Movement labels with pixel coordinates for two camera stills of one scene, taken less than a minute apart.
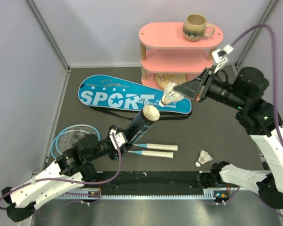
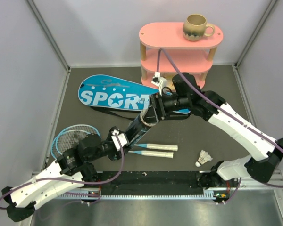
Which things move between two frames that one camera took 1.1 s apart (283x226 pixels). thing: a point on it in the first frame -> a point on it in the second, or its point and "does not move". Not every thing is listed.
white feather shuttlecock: [204, 157] does not move
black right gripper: [195, 89] -> [151, 116]
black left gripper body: [105, 148] does not move
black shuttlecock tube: [137, 127] does not move
